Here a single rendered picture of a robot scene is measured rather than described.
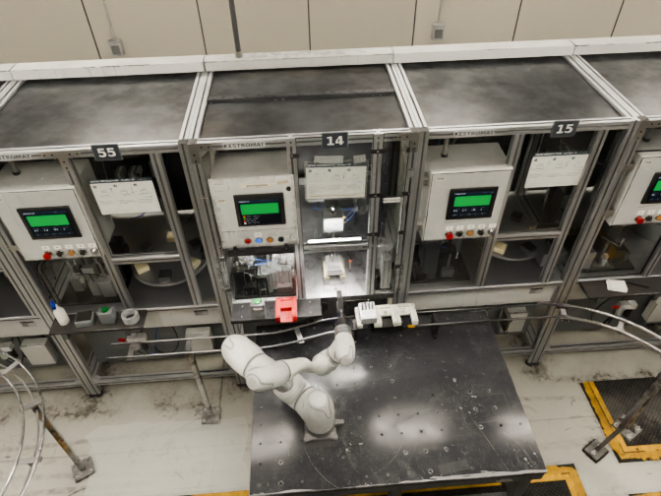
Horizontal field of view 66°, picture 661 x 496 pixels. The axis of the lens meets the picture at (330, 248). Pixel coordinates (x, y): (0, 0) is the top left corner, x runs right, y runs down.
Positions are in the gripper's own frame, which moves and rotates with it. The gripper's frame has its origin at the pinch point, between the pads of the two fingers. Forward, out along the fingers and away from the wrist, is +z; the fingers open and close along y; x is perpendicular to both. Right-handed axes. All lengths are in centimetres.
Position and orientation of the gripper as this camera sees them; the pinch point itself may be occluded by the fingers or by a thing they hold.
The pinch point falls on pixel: (338, 299)
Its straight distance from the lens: 285.2
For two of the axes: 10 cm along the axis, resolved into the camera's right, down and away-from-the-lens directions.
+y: -0.2, -7.3, -6.8
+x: -10.0, 0.6, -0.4
